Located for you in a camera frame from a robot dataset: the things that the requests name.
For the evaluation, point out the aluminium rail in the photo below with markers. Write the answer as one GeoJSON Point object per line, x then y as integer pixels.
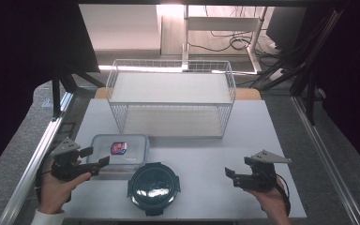
{"type": "Point", "coordinates": [31, 168]}
{"type": "Point", "coordinates": [325, 162]}

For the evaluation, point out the person's left hand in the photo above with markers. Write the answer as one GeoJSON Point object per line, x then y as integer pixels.
{"type": "Point", "coordinates": [53, 193]}

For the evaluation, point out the white metal desk frame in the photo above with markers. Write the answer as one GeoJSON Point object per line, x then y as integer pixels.
{"type": "Point", "coordinates": [222, 23]}

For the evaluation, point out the person's white left sleeve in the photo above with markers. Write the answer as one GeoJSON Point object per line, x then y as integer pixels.
{"type": "Point", "coordinates": [48, 218]}

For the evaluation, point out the black curtain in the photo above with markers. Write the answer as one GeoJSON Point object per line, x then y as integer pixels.
{"type": "Point", "coordinates": [18, 62]}
{"type": "Point", "coordinates": [353, 78]}

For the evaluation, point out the dark green round container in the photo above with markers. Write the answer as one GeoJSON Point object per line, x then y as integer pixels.
{"type": "Point", "coordinates": [153, 187]}

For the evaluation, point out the black metal stand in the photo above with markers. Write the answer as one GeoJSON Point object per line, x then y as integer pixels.
{"type": "Point", "coordinates": [310, 93]}
{"type": "Point", "coordinates": [56, 97]}

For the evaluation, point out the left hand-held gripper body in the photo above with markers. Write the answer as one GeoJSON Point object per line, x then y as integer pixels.
{"type": "Point", "coordinates": [63, 163]}

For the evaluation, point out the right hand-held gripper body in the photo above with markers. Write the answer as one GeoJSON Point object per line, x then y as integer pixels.
{"type": "Point", "coordinates": [262, 180]}

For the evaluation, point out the clear rectangular food container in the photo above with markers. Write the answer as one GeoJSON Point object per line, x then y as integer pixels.
{"type": "Point", "coordinates": [106, 150]}

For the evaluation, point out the person's right hand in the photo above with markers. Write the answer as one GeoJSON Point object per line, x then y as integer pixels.
{"type": "Point", "coordinates": [273, 203]}

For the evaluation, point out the white cabinet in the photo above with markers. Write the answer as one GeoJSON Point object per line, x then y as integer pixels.
{"type": "Point", "coordinates": [122, 28]}

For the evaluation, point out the tan wooden board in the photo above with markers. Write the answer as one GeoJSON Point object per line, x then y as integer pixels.
{"type": "Point", "coordinates": [247, 93]}

